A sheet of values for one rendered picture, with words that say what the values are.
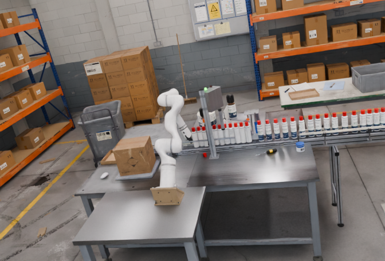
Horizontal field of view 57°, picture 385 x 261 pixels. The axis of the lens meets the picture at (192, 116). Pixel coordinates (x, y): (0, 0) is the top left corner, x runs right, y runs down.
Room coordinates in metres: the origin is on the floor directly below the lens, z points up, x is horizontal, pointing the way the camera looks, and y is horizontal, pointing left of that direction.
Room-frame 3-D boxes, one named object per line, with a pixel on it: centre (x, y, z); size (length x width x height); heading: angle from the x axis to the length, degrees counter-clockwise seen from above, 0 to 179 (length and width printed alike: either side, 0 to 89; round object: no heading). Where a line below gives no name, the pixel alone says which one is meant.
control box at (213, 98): (3.05, -0.20, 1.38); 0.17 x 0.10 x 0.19; 130
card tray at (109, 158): (3.42, 0.84, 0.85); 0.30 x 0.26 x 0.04; 75
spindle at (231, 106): (3.70, -0.45, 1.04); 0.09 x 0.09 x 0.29
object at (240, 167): (3.29, -0.03, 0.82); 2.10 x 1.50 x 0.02; 75
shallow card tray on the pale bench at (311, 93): (4.20, -1.43, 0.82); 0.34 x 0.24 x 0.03; 81
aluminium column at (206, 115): (3.01, -0.13, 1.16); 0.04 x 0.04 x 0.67; 75
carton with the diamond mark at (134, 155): (3.05, 0.60, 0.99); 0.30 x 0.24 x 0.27; 80
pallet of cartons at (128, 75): (6.90, 1.17, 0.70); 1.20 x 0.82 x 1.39; 81
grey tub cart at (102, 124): (5.36, 1.40, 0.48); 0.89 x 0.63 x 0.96; 4
